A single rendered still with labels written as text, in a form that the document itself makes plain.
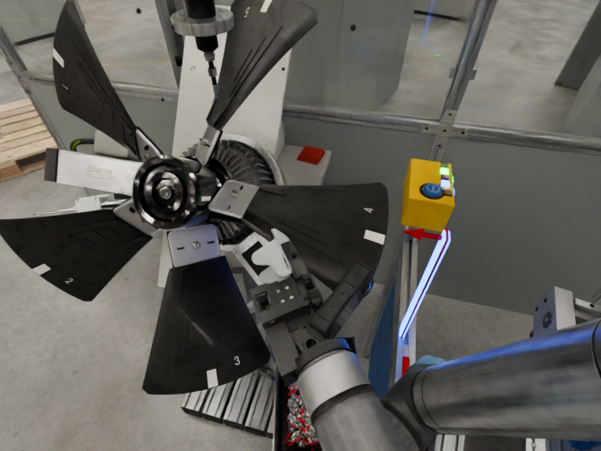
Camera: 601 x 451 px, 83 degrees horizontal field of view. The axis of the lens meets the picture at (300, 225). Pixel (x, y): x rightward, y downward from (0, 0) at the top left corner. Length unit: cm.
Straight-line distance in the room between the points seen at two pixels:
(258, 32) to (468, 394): 55
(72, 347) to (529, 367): 192
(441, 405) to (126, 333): 169
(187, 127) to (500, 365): 78
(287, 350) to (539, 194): 122
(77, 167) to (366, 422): 78
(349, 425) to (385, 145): 106
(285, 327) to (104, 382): 151
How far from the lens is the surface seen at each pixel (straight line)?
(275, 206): 57
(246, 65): 59
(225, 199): 59
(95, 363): 194
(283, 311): 42
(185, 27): 44
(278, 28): 58
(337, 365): 39
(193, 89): 91
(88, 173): 89
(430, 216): 84
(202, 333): 65
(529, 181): 144
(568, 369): 30
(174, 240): 63
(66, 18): 76
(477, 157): 134
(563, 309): 84
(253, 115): 84
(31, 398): 202
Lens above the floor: 158
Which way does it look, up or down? 46 degrees down
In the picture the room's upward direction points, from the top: straight up
